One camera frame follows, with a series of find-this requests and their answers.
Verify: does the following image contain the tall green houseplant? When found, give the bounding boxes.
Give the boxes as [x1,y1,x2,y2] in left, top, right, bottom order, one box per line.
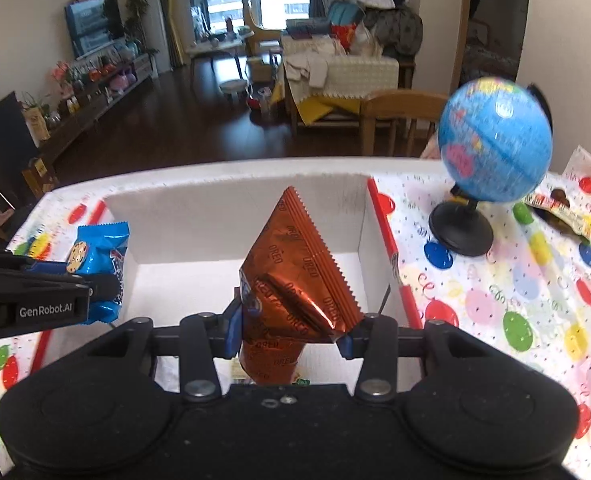
[124,0,159,57]

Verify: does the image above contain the small cardboard box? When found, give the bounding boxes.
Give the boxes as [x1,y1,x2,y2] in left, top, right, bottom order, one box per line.
[22,157,60,197]

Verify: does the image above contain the wooden rocking chair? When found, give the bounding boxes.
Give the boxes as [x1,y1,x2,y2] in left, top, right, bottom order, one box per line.
[240,0,284,57]

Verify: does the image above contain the blue cookie snack packet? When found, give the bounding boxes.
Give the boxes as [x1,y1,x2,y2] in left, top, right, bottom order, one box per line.
[66,221,131,326]

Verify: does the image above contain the small white round stool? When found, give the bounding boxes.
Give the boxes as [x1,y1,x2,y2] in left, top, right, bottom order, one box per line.
[219,79,249,106]

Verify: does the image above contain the dark yellow snack wrapper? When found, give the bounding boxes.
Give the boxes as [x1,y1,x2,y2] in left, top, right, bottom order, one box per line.
[523,187,591,262]

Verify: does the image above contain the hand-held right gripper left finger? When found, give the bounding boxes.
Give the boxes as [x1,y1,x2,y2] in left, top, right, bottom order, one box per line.
[118,300,244,404]

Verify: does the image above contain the blue desk globe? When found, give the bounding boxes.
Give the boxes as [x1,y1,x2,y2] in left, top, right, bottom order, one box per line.
[428,76,555,257]

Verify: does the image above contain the pink flower bouquet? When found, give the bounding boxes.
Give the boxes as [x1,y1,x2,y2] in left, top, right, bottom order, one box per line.
[50,62,75,97]

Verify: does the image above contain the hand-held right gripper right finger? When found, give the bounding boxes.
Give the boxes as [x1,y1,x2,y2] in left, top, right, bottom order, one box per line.
[336,312,472,404]

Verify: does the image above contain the flat screen television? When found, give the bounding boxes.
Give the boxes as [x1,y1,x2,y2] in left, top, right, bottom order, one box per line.
[64,0,127,60]

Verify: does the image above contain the white standing air conditioner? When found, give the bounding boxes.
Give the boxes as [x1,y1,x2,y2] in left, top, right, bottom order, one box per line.
[142,0,172,74]

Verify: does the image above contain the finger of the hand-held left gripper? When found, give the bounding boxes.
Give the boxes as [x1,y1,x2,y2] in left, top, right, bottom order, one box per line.
[24,259,84,276]
[86,273,125,307]

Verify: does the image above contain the pile of dark clothes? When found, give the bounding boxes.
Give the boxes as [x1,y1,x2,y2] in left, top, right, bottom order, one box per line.
[359,0,424,57]

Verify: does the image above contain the black cabinet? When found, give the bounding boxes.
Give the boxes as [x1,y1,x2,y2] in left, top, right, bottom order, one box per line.
[0,91,42,213]

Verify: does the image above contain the sofa with cream cover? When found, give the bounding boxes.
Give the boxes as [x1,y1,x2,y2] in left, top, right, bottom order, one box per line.
[274,35,402,132]

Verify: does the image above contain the long wooden television cabinet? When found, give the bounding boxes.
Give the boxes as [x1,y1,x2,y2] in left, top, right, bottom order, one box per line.
[24,54,159,162]

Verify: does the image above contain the white cardboard box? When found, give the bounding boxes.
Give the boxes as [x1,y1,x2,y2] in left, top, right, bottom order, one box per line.
[30,159,425,397]

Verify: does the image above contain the brown paper bag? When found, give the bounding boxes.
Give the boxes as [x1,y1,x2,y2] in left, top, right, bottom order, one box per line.
[22,105,52,142]

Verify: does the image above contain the orange foil snack packet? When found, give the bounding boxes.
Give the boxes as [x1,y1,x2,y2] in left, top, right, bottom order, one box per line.
[238,186,364,387]

